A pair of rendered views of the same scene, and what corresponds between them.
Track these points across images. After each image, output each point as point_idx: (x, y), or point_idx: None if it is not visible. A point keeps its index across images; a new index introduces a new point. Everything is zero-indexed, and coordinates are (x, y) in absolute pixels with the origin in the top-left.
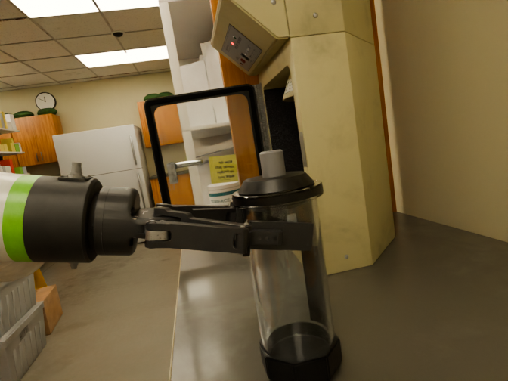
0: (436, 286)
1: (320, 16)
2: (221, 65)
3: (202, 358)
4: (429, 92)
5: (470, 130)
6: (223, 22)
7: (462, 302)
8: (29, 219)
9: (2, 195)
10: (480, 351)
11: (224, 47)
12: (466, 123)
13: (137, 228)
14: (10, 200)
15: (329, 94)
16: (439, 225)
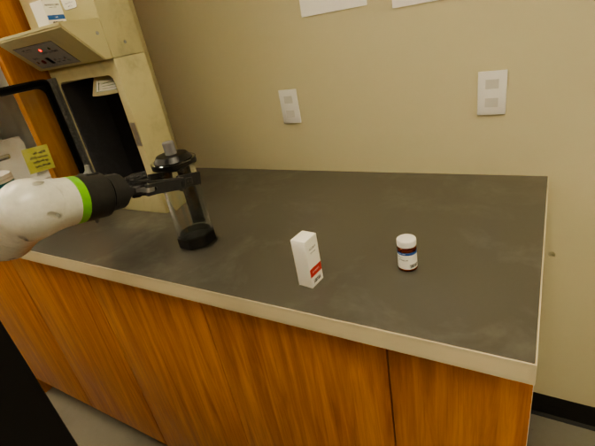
0: (229, 196)
1: (127, 42)
2: (1, 59)
3: (145, 264)
4: (182, 80)
5: (214, 106)
6: (41, 37)
7: (243, 198)
8: (93, 196)
9: (74, 188)
10: (259, 210)
11: (22, 49)
12: (211, 102)
13: (134, 190)
14: (80, 189)
15: (144, 96)
16: (208, 169)
